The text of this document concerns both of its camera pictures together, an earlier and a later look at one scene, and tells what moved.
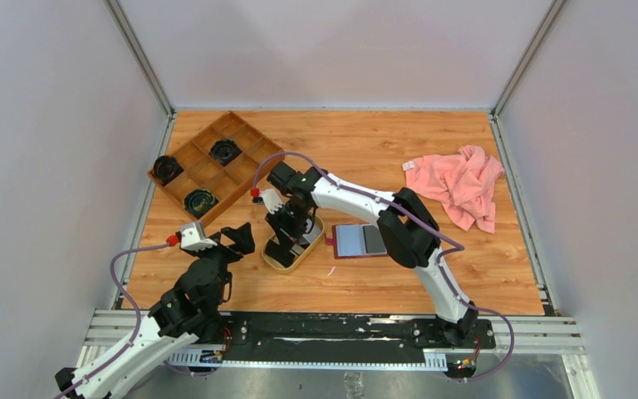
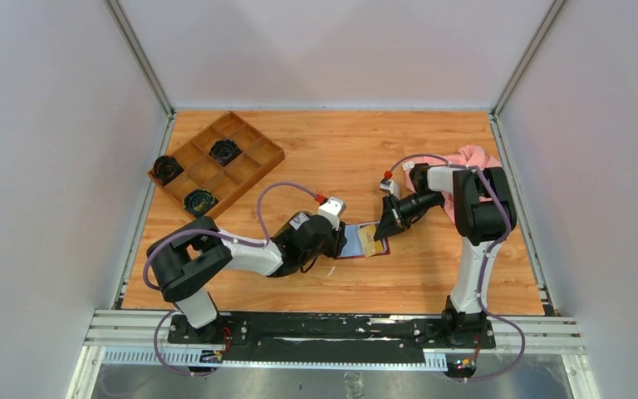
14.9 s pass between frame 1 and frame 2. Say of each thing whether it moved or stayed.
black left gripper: moved
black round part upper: stayed
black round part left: stayed
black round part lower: stayed
